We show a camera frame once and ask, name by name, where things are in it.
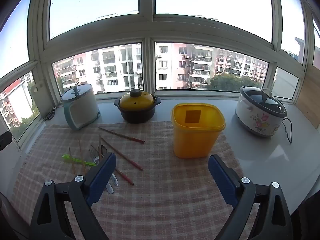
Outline silver spoon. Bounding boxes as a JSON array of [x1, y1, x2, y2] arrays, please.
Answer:
[[99, 144, 115, 194]]

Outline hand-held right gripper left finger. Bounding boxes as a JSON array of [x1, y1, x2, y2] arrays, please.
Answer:
[[30, 152, 118, 240]]

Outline white window frame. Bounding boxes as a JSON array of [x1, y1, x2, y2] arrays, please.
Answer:
[[0, 0, 320, 150]]

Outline thin brown chopstick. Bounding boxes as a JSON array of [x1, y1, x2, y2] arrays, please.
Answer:
[[69, 147, 76, 175]]

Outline yellow plastic container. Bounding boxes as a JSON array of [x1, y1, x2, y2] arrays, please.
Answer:
[[171, 103, 226, 158]]

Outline green plastic spoon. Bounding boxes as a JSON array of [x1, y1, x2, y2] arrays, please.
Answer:
[[62, 154, 97, 167]]

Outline white and teal electric pot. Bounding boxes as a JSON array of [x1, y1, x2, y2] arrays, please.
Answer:
[[61, 84, 101, 130]]

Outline wooden board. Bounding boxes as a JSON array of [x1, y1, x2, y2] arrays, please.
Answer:
[[295, 65, 320, 130]]

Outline red-brown chopstick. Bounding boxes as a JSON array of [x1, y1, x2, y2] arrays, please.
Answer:
[[114, 167, 135, 186], [98, 127, 145, 144], [99, 137, 144, 171]]

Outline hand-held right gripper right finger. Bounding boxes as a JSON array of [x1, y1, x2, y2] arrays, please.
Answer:
[[208, 154, 293, 240]]

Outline black casserole with yellow lid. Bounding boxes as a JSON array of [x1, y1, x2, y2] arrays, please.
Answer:
[[114, 89, 161, 124]]

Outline white electric kettle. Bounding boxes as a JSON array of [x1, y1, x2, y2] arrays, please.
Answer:
[[235, 85, 287, 137]]

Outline silver fork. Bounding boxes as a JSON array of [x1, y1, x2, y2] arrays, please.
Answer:
[[89, 146, 118, 187]]

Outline black scissors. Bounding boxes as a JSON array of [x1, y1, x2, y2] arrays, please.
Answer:
[[44, 106, 57, 120]]

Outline black power cable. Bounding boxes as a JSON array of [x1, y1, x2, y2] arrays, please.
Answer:
[[282, 118, 292, 144]]

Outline pink checked cloth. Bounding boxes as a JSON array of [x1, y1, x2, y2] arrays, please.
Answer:
[[11, 121, 260, 240]]

